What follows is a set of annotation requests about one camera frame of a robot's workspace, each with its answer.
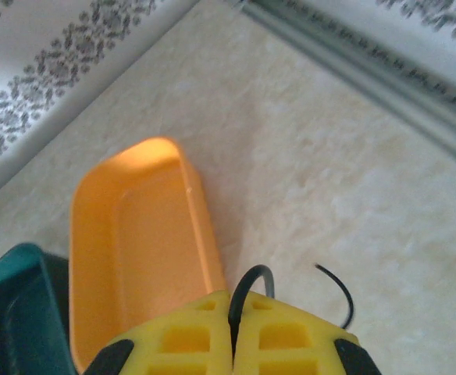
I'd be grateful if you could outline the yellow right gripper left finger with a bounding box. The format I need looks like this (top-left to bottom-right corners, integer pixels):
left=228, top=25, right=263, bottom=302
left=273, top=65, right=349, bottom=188
left=82, top=289, right=236, bottom=375

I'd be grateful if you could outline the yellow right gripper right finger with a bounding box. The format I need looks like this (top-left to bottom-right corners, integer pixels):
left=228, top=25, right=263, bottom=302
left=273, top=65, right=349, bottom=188
left=237, top=291, right=382, bottom=375

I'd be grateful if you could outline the thin black cable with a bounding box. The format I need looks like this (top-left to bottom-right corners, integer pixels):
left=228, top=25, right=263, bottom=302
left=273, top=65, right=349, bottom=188
left=227, top=264, right=356, bottom=352

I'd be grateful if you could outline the orange plastic tray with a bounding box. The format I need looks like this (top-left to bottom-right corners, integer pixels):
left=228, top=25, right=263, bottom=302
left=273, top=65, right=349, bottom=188
left=68, top=135, right=229, bottom=374

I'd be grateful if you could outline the teal plastic tray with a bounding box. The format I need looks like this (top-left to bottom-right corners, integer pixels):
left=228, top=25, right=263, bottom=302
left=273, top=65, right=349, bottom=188
left=0, top=242, right=77, bottom=375

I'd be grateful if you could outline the aluminium side frame rail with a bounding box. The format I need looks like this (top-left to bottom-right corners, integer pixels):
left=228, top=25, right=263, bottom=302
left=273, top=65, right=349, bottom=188
left=239, top=0, right=456, bottom=173

